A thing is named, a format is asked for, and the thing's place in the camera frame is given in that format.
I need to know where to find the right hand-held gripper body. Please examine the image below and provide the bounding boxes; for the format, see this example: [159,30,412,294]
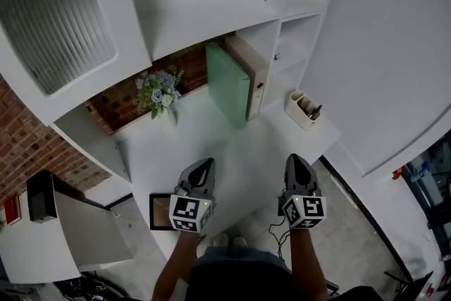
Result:
[278,153,328,231]

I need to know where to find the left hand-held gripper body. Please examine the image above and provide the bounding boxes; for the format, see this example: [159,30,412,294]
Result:
[168,157,217,234]

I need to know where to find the black framed item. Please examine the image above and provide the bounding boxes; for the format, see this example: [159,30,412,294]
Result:
[149,192,178,232]

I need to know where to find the green folder item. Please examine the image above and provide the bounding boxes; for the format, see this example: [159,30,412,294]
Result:
[205,42,252,130]

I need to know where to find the beige binder item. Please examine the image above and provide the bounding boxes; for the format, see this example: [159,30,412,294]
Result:
[223,35,270,122]

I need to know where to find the person's left forearm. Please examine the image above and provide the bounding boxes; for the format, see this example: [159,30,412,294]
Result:
[150,231,202,301]

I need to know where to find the person's right forearm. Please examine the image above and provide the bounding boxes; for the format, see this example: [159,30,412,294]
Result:
[288,227,333,301]

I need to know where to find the person's dark clothing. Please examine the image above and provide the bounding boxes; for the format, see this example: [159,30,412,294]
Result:
[189,245,294,301]

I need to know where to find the white pen holder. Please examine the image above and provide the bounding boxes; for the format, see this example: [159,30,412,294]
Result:
[284,89,323,131]

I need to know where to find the white open cabinet door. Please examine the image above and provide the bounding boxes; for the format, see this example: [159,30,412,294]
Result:
[51,182,135,268]

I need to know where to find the blue and white flower bouquet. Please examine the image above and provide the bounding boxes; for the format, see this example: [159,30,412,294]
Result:
[132,69,185,120]

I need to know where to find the black box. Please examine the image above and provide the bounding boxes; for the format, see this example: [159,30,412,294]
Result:
[25,170,58,224]

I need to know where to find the large white door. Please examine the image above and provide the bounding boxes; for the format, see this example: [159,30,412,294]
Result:
[298,0,451,178]

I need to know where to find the red and white box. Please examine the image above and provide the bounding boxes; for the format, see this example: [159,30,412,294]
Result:
[2,195,23,226]

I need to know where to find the white shelf unit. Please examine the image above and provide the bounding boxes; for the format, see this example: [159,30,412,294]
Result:
[51,0,345,184]

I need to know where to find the ribbed glass cabinet door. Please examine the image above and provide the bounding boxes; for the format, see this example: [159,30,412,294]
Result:
[0,0,153,127]

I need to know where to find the black cable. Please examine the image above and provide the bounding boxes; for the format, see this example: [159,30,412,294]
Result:
[268,214,294,260]

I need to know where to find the bundle of black cables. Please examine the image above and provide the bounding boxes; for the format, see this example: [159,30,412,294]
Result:
[52,270,144,301]

